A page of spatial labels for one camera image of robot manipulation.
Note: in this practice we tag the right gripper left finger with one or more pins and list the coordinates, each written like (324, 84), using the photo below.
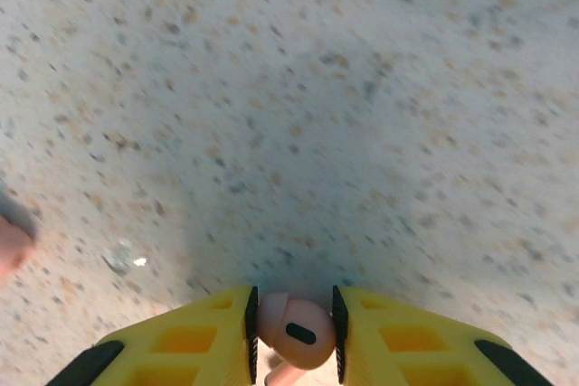
(226, 313)

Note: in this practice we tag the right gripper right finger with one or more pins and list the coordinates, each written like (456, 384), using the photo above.
(375, 313)

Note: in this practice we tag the pink earbud charging case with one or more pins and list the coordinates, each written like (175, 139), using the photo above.
(9, 241)

